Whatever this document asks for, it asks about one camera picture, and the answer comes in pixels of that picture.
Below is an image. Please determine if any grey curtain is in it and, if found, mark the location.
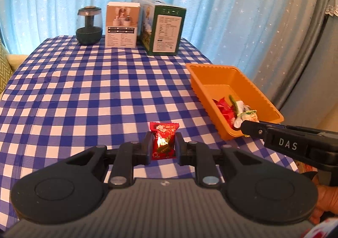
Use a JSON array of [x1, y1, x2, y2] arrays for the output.
[[251, 0, 338, 112]]

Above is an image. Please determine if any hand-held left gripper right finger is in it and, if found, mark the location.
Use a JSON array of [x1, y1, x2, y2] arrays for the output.
[[174, 132, 262, 189]]

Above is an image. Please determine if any dark glass jar with lid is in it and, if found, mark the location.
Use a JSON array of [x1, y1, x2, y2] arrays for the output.
[[76, 5, 103, 45]]

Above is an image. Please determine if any cream sofa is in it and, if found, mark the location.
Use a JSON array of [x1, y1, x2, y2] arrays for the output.
[[0, 54, 30, 96]]

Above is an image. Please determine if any blue star curtain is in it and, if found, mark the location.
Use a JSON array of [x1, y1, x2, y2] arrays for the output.
[[0, 0, 321, 80]]

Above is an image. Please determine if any person's right hand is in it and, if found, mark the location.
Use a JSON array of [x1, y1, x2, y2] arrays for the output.
[[309, 185, 338, 226]]

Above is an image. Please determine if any blue white checked tablecloth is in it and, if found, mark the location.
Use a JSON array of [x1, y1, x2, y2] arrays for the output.
[[0, 36, 304, 228]]

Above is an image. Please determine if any small red candy packet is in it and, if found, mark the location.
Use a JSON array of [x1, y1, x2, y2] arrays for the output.
[[149, 122, 180, 161]]

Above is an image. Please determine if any green cardboard box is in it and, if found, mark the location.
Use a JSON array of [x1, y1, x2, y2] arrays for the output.
[[139, 0, 187, 56]]

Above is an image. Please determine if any red patterned clothing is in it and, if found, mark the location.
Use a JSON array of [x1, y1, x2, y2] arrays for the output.
[[304, 224, 338, 238]]

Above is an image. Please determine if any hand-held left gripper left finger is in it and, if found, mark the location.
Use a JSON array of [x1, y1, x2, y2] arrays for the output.
[[66, 132, 154, 189]]

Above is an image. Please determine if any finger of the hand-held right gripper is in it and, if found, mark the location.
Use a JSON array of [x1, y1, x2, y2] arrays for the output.
[[240, 120, 268, 144], [257, 121, 338, 137]]

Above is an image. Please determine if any green zigzag cushion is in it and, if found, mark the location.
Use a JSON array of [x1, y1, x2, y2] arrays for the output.
[[0, 42, 14, 91]]

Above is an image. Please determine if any orange plastic basket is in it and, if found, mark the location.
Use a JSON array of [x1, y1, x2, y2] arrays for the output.
[[185, 63, 285, 141]]

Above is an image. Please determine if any beige cardboard box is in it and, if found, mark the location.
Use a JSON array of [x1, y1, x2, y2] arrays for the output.
[[105, 2, 141, 48]]

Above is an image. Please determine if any large red puffy packet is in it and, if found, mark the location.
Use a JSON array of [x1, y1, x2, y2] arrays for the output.
[[213, 97, 237, 125]]

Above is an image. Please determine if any green white stick sachet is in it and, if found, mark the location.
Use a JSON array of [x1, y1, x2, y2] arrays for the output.
[[228, 94, 243, 115]]

